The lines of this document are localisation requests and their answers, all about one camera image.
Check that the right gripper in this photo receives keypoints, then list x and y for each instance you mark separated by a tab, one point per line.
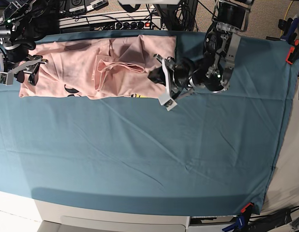
19	61

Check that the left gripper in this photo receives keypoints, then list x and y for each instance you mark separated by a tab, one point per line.
181	74

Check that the pink T-shirt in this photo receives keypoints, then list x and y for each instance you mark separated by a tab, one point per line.
100	68

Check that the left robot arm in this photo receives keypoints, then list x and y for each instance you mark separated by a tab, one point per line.
214	69

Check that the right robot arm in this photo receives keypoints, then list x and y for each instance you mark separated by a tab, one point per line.
22	24

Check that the white power strip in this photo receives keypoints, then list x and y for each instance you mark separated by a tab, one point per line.
121	20

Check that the teal table cloth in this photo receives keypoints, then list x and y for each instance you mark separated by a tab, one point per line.
210	155

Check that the orange black clamp upper right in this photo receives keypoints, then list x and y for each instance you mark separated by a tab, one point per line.
293	53

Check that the blue clamp upper right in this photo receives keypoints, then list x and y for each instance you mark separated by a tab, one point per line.
288	28

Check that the orange blue clamp bottom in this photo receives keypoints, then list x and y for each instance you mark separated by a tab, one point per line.
242	219

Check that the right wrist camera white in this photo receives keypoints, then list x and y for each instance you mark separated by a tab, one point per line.
10	71

